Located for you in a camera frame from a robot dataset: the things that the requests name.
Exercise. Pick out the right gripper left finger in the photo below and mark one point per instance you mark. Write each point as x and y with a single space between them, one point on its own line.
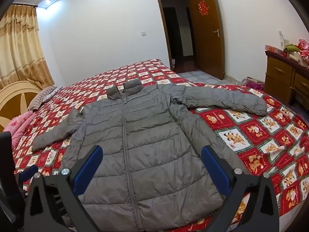
52 198

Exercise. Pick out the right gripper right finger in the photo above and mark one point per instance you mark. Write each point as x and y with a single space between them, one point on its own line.
261 213

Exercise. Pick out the grey puffer jacket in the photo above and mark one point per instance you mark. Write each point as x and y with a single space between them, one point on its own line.
151 177

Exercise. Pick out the pink clothes on floor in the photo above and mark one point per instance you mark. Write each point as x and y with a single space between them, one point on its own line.
253 83

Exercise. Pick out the red patchwork bear bedspread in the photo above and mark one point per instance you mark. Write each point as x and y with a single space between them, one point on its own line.
276 143

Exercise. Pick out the pink quilt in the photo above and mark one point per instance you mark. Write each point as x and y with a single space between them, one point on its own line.
18 126

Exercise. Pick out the cream wooden headboard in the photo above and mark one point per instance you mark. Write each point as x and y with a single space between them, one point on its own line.
15 99

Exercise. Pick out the striped pillow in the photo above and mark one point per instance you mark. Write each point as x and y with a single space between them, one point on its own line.
44 96

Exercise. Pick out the beige patterned curtain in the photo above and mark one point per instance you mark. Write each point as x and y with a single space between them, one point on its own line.
22 57

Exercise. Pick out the brown wooden dresser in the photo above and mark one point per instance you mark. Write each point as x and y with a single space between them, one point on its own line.
286 81

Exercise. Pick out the flat box on dresser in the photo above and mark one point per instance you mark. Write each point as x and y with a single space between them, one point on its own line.
274 49

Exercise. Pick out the green cloth on dresser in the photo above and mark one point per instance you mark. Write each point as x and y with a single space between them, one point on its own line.
291 48

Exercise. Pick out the brown wooden door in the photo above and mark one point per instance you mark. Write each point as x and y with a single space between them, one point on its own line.
209 49

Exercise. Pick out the red door decoration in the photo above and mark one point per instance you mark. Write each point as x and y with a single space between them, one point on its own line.
203 8

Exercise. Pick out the brown door frame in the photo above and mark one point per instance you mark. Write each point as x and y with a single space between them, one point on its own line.
177 27

